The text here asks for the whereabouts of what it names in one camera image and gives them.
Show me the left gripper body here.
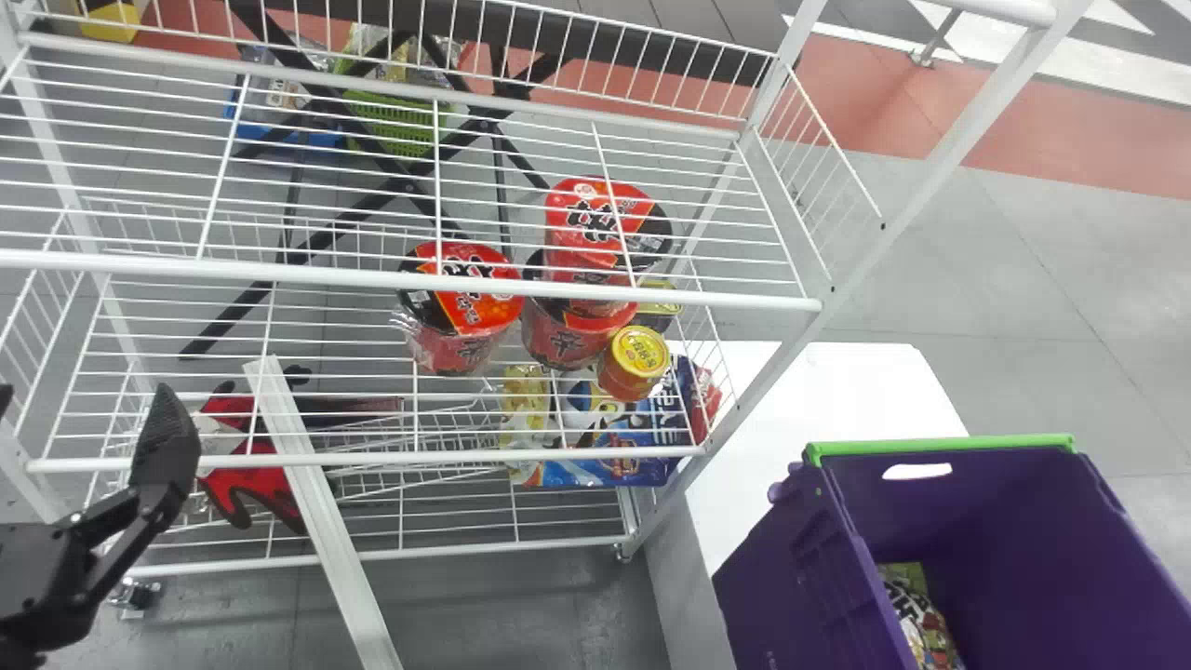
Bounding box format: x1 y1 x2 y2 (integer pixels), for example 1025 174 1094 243
0 521 100 670

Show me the red snack packet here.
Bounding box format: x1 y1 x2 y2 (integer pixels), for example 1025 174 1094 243
190 366 407 538

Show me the red noodle cup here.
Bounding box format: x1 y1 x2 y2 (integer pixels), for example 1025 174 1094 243
520 248 640 372
543 176 674 282
395 240 525 377

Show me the blue basket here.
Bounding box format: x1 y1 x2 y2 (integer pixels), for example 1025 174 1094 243
222 47 347 152

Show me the yellow snack packet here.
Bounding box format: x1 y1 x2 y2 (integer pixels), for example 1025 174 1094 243
500 364 552 469

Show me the green basket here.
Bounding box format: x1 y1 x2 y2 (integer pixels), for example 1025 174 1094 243
337 26 459 159

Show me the blue snack packet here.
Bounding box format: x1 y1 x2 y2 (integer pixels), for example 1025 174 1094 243
521 356 723 490

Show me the yellow can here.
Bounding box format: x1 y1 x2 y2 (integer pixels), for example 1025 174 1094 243
596 325 672 404
636 278 686 335

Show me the white slab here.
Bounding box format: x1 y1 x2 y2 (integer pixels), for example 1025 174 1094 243
684 342 970 580

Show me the green snack packet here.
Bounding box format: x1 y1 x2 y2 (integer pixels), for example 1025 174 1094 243
875 561 966 670

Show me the purple crate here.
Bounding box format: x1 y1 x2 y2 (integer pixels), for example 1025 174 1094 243
712 433 1191 670

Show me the white wire rack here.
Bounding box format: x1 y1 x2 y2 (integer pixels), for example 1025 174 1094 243
0 0 1097 670

